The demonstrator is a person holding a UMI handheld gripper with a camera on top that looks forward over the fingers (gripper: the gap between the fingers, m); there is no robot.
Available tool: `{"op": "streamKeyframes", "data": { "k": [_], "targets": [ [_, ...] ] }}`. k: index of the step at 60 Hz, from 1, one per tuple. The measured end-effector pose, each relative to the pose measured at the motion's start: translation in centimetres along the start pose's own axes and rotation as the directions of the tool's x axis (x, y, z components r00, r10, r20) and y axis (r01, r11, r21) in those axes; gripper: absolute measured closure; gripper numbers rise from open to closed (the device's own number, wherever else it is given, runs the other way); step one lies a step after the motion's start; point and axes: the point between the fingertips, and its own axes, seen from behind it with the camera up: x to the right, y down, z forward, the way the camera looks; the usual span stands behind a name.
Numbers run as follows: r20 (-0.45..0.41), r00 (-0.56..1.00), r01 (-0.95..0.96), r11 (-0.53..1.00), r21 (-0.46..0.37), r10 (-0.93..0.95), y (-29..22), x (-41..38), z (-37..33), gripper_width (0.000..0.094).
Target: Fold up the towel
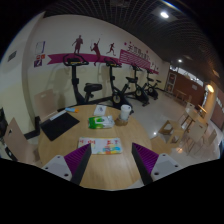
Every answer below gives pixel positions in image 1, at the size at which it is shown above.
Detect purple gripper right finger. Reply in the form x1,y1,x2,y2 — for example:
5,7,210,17
132,143,182,185

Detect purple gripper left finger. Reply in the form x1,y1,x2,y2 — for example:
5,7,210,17
42,144,91,185

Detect wooden table right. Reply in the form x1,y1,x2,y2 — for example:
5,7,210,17
159,120,184,144

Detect black laptop sleeve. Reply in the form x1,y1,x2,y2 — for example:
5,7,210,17
40,112,79,141

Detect green wet wipes pack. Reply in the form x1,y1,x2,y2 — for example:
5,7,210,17
88,116,114,129

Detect white stylus pen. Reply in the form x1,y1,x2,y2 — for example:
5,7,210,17
49,110,66,121

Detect round wooden coaster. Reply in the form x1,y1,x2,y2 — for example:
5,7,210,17
115,118,128,126

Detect wooden chair right near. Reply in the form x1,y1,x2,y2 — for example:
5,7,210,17
184,120,207,153

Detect wooden chair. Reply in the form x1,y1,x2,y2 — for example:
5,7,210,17
184,120,207,153
3,119,40,164
34,89,58,121

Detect blue orange tube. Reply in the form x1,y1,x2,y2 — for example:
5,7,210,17
65,108,79,113

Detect white tissue packet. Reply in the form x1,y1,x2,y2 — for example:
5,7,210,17
94,105,106,116

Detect white paper roll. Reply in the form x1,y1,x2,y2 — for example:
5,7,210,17
120,104,131,120

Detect wooden chair left front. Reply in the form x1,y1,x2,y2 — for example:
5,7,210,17
3,119,40,164

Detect wooden chair left back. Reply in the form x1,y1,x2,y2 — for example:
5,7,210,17
34,89,58,121

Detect black exercise bike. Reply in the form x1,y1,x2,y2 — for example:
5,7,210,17
143,69,160,100
127,64,149,106
62,54,104,107
104,58,135,115

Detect black exercise bike far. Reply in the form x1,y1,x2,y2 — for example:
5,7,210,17
143,69,160,100

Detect black exercise bike left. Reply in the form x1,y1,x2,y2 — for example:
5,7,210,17
62,54,104,107

